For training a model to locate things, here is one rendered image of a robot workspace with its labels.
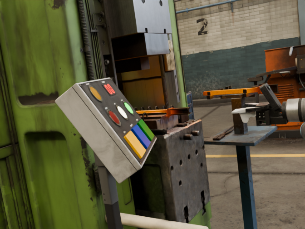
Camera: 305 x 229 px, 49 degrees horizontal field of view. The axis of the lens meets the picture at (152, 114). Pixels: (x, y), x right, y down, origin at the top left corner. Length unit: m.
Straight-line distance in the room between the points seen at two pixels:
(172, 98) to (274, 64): 3.20
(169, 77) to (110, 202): 0.97
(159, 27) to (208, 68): 7.75
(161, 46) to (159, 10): 0.17
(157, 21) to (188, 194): 0.82
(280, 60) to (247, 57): 4.17
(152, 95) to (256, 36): 7.30
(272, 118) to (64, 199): 0.98
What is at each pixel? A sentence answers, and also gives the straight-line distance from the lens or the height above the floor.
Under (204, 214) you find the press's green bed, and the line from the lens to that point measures 1.83.
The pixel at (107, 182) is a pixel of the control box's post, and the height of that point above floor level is 0.88.
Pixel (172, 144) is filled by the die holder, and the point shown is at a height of 0.87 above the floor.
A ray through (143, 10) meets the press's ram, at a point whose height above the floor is 1.46.
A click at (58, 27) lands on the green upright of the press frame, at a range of 1.36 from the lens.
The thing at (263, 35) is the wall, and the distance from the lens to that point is 9.04.
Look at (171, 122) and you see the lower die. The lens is 1.60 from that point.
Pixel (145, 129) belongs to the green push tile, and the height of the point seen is 1.01.
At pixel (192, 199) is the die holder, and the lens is 1.68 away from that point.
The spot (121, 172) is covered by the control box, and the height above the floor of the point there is 0.95.
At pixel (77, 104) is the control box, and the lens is 0.89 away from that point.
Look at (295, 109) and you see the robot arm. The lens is 1.34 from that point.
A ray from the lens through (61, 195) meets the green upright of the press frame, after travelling 1.62.
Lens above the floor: 1.21
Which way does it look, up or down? 8 degrees down
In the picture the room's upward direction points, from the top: 8 degrees counter-clockwise
